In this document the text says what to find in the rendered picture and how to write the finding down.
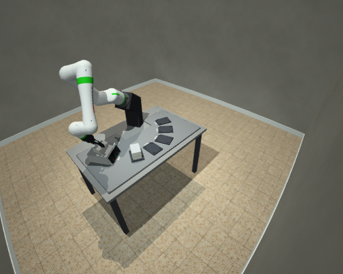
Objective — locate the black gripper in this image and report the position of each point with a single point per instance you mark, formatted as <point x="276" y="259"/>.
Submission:
<point x="94" y="141"/>

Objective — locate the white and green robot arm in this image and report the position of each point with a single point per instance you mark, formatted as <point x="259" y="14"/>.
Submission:
<point x="80" y="76"/>

